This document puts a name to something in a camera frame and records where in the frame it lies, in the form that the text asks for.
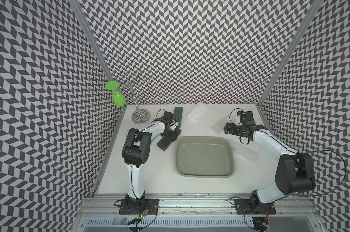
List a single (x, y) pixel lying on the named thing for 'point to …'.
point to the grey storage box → (204, 156)
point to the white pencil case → (196, 111)
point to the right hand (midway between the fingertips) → (230, 131)
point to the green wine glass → (118, 98)
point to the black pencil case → (167, 140)
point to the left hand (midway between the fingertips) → (170, 135)
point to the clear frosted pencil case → (248, 152)
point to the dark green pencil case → (178, 113)
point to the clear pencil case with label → (218, 127)
